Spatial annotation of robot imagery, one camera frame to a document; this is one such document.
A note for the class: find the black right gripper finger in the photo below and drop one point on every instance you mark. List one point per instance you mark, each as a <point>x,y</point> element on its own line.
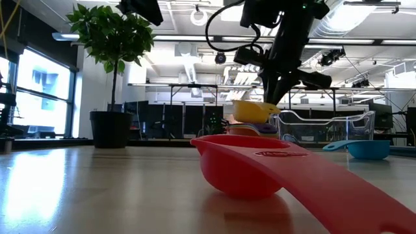
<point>269,87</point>
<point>283,86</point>

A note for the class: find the yellow measuring cup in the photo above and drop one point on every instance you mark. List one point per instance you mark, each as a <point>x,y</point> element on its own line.
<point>250,112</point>

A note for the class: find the purple measuring cup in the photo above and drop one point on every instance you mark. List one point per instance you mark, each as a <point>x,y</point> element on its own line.
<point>263,127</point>

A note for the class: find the orange measuring cup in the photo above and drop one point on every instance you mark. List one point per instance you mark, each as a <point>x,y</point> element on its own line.
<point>240,131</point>

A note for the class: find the red measuring cup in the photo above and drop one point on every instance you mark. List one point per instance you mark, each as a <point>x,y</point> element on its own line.
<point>240,169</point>

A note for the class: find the teal measuring cup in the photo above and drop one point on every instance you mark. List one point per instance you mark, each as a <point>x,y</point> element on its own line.
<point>367,149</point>

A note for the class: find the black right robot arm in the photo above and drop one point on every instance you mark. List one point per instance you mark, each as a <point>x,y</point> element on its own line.
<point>292,8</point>

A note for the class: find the clear plastic basket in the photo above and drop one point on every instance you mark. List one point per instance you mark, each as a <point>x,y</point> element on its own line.
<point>325,130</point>

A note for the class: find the green leafy plant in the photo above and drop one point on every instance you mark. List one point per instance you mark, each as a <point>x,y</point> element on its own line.
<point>110,35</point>

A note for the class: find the long ceiling light strip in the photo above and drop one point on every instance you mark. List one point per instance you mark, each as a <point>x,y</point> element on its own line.
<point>182,38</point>

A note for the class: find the black computer monitor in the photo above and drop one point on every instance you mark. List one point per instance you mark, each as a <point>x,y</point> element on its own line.
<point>382,115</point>
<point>412,126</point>

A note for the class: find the dark background partition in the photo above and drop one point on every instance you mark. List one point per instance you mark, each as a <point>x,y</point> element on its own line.
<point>172,120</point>

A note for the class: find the black plant pot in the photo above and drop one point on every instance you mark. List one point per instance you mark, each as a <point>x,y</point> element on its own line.
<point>110,130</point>

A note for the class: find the large window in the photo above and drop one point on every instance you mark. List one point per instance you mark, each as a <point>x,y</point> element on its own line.
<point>42,91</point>

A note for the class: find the black background equipment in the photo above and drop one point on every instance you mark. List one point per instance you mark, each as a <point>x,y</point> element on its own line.
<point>6,99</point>

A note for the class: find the black ceiling camera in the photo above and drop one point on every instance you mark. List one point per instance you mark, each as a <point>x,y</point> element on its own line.
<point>330,58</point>

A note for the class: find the black dome camera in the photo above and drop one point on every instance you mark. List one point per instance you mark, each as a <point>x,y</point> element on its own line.
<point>220,58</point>

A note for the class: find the silver ceiling duct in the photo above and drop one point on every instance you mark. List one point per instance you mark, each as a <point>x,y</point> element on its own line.
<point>341,18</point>

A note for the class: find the black aluminium table frame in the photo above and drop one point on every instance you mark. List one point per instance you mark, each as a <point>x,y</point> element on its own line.
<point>162,143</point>

